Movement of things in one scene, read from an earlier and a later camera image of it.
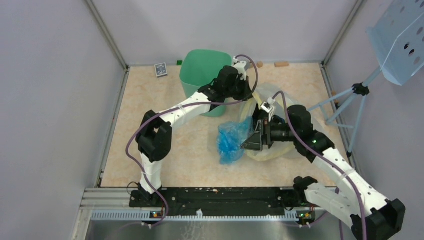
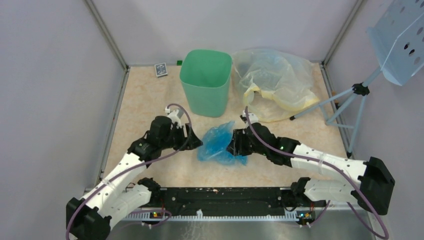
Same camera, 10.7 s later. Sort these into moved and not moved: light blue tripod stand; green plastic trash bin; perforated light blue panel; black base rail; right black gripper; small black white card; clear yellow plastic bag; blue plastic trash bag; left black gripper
Moved: clear yellow plastic bag; right black gripper; left black gripper; blue plastic trash bag
Not moved: perforated light blue panel; black base rail; green plastic trash bin; light blue tripod stand; small black white card
